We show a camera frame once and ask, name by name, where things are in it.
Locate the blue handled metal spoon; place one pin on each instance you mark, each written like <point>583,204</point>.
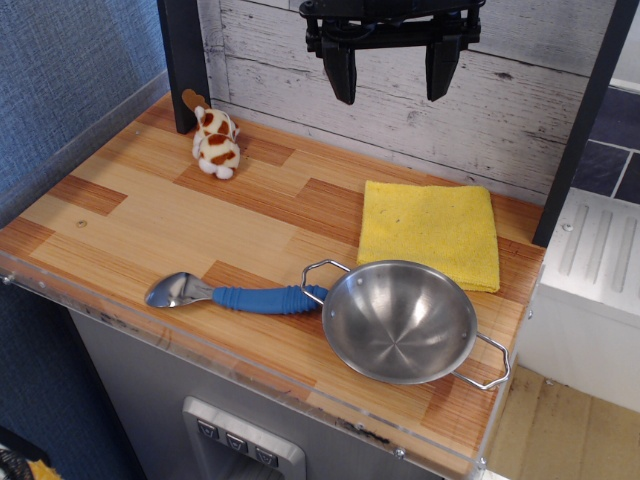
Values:
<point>181,289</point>

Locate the yellow folded cloth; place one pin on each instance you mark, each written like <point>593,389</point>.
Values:
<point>451,229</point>

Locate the black yellow object bottom corner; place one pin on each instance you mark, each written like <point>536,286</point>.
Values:
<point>17,466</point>

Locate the metal pot with handles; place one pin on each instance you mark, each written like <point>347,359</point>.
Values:
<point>403,323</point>

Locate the black post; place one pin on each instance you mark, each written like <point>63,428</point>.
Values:
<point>184,53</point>
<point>609,53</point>

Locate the grey dispenser button panel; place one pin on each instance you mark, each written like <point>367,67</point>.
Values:
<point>228,447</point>

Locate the white brown stuffed animal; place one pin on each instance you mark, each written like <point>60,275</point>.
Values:
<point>215,146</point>

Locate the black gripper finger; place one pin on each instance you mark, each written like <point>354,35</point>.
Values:
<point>441,62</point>
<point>340,68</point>

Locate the clear acrylic table guard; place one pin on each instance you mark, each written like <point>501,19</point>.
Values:
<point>148,367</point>

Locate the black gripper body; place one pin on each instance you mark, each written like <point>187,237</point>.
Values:
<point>358,25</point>

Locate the black right post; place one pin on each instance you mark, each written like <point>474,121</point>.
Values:
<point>609,53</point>

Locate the white ribbed side cabinet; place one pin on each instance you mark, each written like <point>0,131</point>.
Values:
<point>582,326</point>

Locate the black left post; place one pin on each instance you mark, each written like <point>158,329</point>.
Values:
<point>184,53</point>

